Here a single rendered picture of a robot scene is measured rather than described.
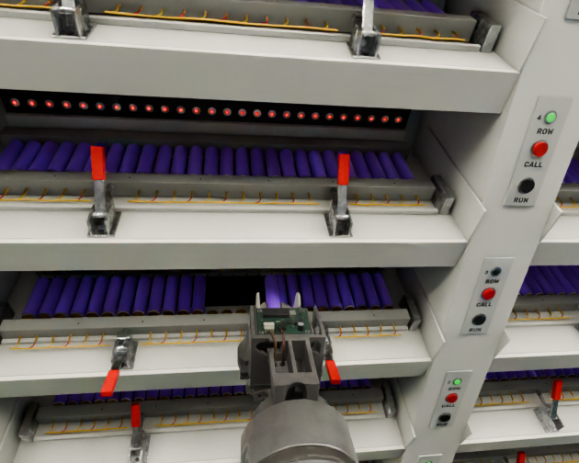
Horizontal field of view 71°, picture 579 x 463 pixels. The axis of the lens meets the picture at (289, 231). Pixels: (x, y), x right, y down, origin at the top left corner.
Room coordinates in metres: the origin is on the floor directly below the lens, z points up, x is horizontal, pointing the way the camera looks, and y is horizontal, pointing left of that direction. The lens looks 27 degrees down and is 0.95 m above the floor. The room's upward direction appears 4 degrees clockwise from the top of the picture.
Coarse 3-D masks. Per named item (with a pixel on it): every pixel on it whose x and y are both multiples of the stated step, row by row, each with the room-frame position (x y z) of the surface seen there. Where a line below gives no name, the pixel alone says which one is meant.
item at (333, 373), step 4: (324, 348) 0.42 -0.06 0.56; (328, 348) 0.42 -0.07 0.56; (324, 352) 0.41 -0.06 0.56; (328, 352) 0.41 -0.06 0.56; (324, 356) 0.40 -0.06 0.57; (328, 356) 0.40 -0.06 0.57; (328, 360) 0.39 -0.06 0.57; (332, 360) 0.39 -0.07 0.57; (328, 364) 0.39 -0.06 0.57; (332, 364) 0.39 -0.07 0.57; (328, 368) 0.38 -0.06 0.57; (332, 368) 0.38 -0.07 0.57; (336, 368) 0.38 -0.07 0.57; (328, 372) 0.38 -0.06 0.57; (332, 372) 0.37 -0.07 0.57; (336, 372) 0.37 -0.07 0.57; (328, 376) 0.37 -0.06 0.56; (332, 376) 0.37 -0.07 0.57; (336, 376) 0.37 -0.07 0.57; (332, 380) 0.36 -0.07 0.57; (336, 380) 0.36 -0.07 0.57; (340, 380) 0.36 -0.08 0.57; (332, 384) 0.36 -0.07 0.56
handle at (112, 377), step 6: (120, 348) 0.38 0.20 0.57; (120, 354) 0.38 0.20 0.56; (114, 360) 0.37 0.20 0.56; (120, 360) 0.37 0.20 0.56; (114, 366) 0.36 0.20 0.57; (120, 366) 0.36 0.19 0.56; (108, 372) 0.35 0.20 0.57; (114, 372) 0.35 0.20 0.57; (108, 378) 0.34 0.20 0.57; (114, 378) 0.34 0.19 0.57; (108, 384) 0.33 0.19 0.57; (114, 384) 0.33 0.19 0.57; (102, 390) 0.32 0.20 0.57; (108, 390) 0.32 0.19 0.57; (102, 396) 0.32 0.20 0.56; (108, 396) 0.32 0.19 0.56
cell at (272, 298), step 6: (270, 276) 0.48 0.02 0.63; (270, 282) 0.47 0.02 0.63; (276, 282) 0.47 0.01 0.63; (270, 288) 0.46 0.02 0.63; (276, 288) 0.46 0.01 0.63; (270, 294) 0.45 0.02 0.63; (276, 294) 0.45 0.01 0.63; (270, 300) 0.44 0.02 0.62; (276, 300) 0.44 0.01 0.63; (270, 306) 0.43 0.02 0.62; (276, 306) 0.43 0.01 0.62
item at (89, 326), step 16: (16, 320) 0.41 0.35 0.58; (32, 320) 0.41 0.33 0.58; (48, 320) 0.42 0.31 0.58; (64, 320) 0.42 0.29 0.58; (80, 320) 0.42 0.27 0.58; (96, 320) 0.42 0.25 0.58; (112, 320) 0.43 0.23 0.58; (128, 320) 0.43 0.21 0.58; (144, 320) 0.43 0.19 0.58; (160, 320) 0.43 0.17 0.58; (176, 320) 0.44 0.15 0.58; (192, 320) 0.44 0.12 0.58; (208, 320) 0.44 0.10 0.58; (224, 320) 0.45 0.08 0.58; (240, 320) 0.45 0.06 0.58; (336, 320) 0.47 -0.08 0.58; (352, 320) 0.47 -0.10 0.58; (368, 320) 0.47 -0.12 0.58; (384, 320) 0.48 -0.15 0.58; (400, 320) 0.48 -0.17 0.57; (16, 336) 0.40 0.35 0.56; (32, 336) 0.40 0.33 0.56; (48, 336) 0.41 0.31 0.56; (64, 336) 0.41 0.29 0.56; (336, 336) 0.45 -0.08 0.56; (352, 336) 0.46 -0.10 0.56
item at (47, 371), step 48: (0, 288) 0.45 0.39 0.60; (0, 336) 0.40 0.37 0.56; (384, 336) 0.47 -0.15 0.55; (432, 336) 0.45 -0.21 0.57; (0, 384) 0.35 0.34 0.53; (48, 384) 0.36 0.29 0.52; (96, 384) 0.37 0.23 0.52; (144, 384) 0.38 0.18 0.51; (192, 384) 0.40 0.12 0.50; (240, 384) 0.41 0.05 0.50
